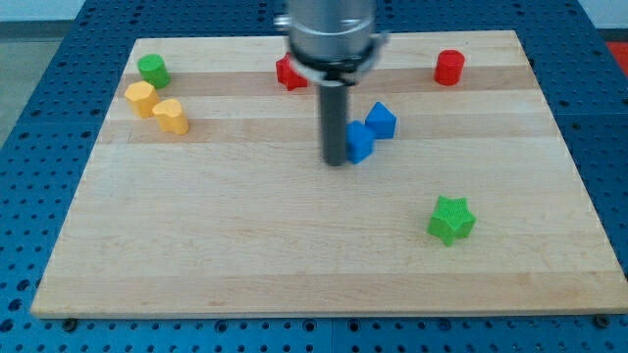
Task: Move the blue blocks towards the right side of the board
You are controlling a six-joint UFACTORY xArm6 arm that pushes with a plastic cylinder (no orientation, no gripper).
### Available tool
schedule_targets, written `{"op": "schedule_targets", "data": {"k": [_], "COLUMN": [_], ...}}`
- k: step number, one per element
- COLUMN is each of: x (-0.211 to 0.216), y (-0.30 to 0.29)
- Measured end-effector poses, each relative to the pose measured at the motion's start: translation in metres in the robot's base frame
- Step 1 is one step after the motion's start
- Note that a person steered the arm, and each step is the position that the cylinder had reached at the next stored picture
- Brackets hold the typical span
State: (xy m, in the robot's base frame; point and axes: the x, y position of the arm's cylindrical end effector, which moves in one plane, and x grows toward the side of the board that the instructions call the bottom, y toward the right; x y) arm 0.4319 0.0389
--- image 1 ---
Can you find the blue cube block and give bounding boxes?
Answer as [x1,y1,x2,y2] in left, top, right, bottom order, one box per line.
[346,121,376,164]

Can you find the blue triangular block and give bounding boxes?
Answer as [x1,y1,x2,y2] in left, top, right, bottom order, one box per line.
[365,102,397,139]

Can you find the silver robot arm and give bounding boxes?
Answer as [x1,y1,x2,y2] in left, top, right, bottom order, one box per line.
[274,0,389,87]

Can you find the wooden board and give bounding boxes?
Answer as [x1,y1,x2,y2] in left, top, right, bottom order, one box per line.
[31,30,627,319]

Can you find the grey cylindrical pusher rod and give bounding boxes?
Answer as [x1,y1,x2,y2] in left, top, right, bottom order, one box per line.
[319,85,348,166]

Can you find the red star block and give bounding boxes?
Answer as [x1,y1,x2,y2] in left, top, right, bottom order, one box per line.
[275,52,308,91]

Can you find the green star block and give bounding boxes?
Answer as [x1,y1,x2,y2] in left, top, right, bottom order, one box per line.
[427,195,476,247]

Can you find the yellow heart block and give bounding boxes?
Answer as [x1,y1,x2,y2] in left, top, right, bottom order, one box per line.
[152,98,189,135]

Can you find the red cylinder block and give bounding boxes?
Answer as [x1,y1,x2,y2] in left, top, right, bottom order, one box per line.
[434,49,465,86]

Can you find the yellow hexagon block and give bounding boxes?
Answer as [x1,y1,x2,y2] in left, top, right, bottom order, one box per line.
[124,80,160,119]

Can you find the green cylinder block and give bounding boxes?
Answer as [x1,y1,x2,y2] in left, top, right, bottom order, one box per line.
[137,54,171,89]

